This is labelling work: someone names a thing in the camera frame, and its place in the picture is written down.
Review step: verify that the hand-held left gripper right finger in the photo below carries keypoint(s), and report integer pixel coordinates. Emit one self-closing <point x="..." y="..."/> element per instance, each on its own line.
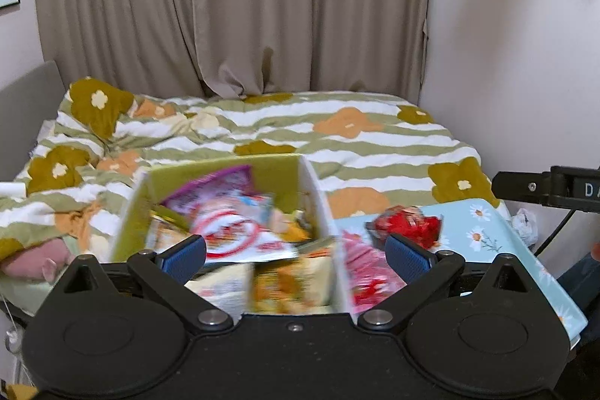
<point x="408" y="258"/>

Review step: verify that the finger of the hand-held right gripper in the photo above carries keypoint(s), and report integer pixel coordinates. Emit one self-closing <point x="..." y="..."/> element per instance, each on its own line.
<point x="520" y="187"/>

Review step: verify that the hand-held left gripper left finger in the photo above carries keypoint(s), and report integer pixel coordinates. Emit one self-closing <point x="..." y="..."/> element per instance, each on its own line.
<point x="187" y="257"/>

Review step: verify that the red oval label packet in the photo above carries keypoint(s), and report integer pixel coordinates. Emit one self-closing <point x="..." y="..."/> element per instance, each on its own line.
<point x="234" y="226"/>

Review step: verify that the purple snack packet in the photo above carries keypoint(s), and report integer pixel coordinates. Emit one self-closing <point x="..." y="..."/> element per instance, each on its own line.
<point x="206" y="189"/>

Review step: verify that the yellow chip packet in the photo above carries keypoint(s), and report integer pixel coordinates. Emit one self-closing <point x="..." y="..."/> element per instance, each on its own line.
<point x="290" y="280"/>

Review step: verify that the green white cardboard box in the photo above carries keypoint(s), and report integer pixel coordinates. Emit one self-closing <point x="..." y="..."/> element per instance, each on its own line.
<point x="309" y="194"/>

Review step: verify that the red snack packet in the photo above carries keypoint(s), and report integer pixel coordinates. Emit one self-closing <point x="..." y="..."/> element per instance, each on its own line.
<point x="412" y="224"/>

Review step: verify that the crumpled white bag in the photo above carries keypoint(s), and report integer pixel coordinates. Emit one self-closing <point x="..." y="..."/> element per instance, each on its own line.
<point x="522" y="225"/>

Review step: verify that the pink snack packet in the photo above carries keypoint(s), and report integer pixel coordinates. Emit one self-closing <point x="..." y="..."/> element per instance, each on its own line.
<point x="365" y="273"/>

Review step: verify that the person's dark jeans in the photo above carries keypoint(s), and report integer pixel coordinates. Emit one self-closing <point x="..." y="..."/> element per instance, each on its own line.
<point x="581" y="283"/>

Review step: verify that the pink plush pillow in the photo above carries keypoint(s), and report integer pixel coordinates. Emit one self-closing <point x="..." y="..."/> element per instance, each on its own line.
<point x="33" y="262"/>

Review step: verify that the striped floral blanket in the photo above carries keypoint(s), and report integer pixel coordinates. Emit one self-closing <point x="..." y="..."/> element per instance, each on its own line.
<point x="281" y="128"/>

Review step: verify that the grey headboard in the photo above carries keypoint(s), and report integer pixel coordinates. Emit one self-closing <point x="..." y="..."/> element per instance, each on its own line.
<point x="28" y="114"/>

